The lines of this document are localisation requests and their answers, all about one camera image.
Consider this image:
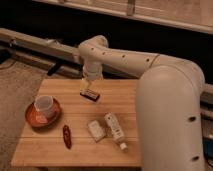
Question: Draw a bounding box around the dark eraser block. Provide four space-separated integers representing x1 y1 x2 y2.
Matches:
80 89 100 101

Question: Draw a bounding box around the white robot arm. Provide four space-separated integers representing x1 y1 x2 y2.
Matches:
78 35 205 171

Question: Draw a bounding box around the white sponge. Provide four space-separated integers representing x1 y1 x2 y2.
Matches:
88 120 106 142

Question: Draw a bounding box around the white tube bottle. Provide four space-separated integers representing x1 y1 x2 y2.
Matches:
104 113 127 151

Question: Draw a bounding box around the white cup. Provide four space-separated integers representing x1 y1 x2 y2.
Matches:
34 95 54 118

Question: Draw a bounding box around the wooden table board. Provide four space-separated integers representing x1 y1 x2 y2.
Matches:
11 79 141 167

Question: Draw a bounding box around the red chili pepper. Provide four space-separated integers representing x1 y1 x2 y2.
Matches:
63 125 72 149

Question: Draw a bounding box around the orange saucer plate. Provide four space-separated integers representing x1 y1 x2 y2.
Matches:
25 99 62 128

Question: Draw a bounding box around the blue object at right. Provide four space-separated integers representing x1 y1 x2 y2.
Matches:
202 137 213 162

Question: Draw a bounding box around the black handle on rail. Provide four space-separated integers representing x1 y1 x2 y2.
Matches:
47 62 62 76

